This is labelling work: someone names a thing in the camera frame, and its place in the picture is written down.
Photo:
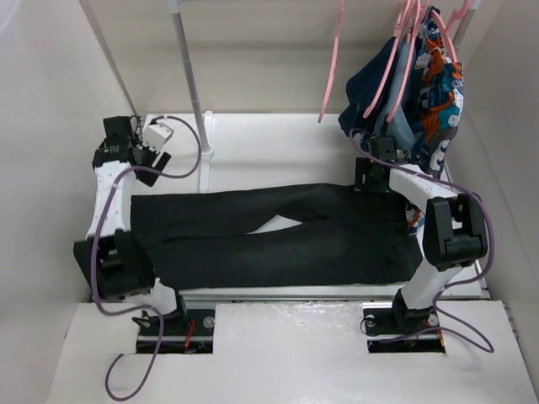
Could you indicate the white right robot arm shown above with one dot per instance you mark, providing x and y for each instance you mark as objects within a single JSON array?
[{"x": 457, "y": 232}]

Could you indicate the pink hanger with navy garment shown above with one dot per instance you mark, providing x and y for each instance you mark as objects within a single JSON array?
[{"x": 407, "y": 22}]

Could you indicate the white rack left foot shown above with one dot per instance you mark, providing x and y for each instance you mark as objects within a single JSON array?
[{"x": 205, "y": 168}]

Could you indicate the pink hanger with patterned garment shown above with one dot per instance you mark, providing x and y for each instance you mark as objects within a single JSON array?
[{"x": 434, "y": 33}]

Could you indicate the patterned orange teal garment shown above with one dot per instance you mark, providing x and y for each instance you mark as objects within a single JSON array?
[{"x": 433, "y": 108}]

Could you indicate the black trousers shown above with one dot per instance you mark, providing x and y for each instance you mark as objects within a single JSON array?
[{"x": 299, "y": 235}]

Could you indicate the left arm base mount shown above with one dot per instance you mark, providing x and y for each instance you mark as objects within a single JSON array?
[{"x": 193, "y": 335}]

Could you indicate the grey blue hanging garment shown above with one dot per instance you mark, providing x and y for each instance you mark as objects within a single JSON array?
[{"x": 398, "y": 128}]

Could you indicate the silver rack left pole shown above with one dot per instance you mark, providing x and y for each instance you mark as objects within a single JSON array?
[{"x": 175, "y": 10}]

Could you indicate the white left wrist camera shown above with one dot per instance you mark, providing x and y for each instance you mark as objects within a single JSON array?
[{"x": 155, "y": 136}]

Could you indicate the silver rack right pole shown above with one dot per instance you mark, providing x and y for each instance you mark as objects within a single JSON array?
[{"x": 463, "y": 16}]

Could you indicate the silver rack pole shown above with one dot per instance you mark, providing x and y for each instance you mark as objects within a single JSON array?
[
  {"x": 175, "y": 10},
  {"x": 463, "y": 16}
]

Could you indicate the metal rail strip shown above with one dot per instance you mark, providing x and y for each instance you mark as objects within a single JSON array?
[{"x": 303, "y": 293}]

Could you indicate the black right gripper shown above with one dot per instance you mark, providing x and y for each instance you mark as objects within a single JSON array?
[{"x": 364, "y": 167}]

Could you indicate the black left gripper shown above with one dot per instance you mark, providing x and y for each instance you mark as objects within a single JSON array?
[{"x": 156, "y": 162}]

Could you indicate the navy blue hanging garment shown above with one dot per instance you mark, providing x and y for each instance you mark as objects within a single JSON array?
[{"x": 360, "y": 90}]

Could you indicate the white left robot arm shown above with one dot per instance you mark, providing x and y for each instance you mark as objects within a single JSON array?
[{"x": 110, "y": 256}]

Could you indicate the empty pink hanger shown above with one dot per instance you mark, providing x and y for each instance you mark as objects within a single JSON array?
[{"x": 333, "y": 63}]

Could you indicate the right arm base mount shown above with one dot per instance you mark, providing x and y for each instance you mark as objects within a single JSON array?
[{"x": 386, "y": 334}]

